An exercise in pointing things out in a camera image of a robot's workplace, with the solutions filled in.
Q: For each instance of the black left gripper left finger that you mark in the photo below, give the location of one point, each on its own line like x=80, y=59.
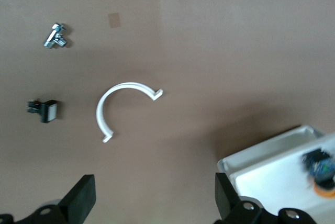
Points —
x=78, y=200

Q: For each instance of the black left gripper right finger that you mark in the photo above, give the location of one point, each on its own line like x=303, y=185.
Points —
x=230, y=205

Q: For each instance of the white cabinet drawer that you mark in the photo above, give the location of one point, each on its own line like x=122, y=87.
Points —
x=267, y=177

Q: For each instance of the yellow push button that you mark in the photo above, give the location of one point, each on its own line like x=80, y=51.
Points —
x=320, y=169

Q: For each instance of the white curved plastic clip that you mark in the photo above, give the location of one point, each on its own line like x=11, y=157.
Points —
x=100, y=114

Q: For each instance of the small metal blue component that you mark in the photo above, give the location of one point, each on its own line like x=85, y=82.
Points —
x=55, y=37

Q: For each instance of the brown tape patch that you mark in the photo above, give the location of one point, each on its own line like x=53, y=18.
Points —
x=114, y=20

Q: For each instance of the black square white-faced switch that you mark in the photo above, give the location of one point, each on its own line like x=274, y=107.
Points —
x=48, y=111

